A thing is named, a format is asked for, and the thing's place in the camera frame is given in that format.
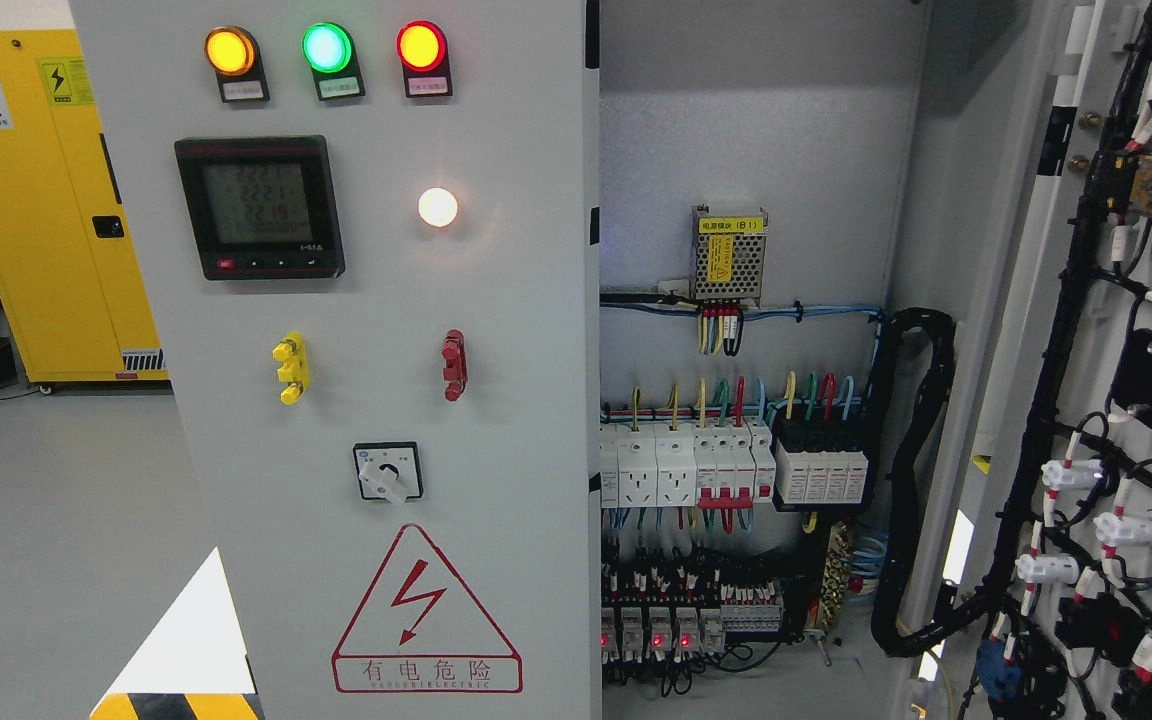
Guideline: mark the yellow terminal post block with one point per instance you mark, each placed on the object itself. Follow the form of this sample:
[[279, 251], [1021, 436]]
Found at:
[[291, 355]]

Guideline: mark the black surge protector block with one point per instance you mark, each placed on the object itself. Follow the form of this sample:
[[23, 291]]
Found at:
[[822, 464]]

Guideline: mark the white indicator lamp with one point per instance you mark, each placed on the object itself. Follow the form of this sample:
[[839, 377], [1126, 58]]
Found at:
[[438, 207]]

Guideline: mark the green indicator lamp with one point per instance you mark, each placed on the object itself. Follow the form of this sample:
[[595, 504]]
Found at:
[[331, 56]]

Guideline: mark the red terminal post block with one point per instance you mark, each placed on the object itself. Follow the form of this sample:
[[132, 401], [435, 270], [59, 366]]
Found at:
[[455, 373]]

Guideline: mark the white breaker and socket row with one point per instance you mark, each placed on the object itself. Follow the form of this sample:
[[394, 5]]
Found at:
[[659, 464]]

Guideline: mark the grey cabinet enclosure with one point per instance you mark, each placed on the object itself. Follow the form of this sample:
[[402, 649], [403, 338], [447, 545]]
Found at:
[[892, 144]]

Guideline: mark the relay and terminal row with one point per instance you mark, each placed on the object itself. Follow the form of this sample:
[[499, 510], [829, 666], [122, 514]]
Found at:
[[673, 606]]

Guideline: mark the yellow safety cabinet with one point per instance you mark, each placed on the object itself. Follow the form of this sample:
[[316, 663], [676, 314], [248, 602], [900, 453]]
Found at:
[[70, 281]]

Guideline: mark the metal mesh power supply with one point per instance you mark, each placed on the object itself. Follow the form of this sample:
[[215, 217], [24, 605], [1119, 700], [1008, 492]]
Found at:
[[728, 252]]

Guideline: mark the red indicator lamp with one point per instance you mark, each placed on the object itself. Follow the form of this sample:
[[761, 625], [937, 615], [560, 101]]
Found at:
[[423, 52]]

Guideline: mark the grey cabinet door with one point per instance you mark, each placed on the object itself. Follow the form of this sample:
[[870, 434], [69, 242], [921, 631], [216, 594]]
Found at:
[[507, 467], [1043, 606]]

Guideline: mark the black digital power meter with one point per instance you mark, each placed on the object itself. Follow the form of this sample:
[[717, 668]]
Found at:
[[262, 207]]

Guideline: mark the amber indicator lamp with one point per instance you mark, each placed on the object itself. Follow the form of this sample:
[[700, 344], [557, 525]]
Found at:
[[235, 57]]

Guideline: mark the red electric hazard sticker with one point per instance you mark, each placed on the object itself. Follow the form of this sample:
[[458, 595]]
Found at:
[[420, 629]]

